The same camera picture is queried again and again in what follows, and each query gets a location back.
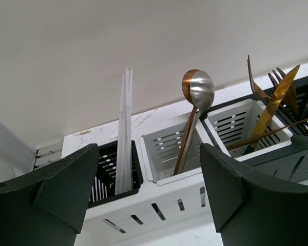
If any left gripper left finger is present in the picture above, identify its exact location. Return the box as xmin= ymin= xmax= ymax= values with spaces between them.
xmin=0 ymin=143 xmax=99 ymax=245

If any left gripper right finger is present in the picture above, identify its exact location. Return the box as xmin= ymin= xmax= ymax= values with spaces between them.
xmin=200 ymin=143 xmax=308 ymax=245

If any gold knife dark handle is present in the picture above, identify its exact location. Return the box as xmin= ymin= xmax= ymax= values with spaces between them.
xmin=242 ymin=64 xmax=301 ymax=156

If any gold fork dark handle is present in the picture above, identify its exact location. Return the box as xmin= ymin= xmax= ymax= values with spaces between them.
xmin=246 ymin=54 xmax=273 ymax=100

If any silver spoon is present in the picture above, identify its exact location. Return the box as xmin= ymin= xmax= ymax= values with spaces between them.
xmin=177 ymin=70 xmax=215 ymax=174

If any copper spoon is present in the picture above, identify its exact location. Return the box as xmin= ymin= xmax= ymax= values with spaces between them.
xmin=174 ymin=69 xmax=199 ymax=175

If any black insert cup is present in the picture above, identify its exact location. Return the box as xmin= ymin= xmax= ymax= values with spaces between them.
xmin=88 ymin=141 xmax=143 ymax=208

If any white insert cup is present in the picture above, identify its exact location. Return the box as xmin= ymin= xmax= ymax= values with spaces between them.
xmin=204 ymin=99 xmax=293 ymax=161

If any black utensil holder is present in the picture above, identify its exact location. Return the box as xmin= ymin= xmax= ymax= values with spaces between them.
xmin=201 ymin=74 xmax=308 ymax=184

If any aluminium rail left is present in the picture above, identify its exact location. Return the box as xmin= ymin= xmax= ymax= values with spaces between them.
xmin=0 ymin=114 xmax=65 ymax=180

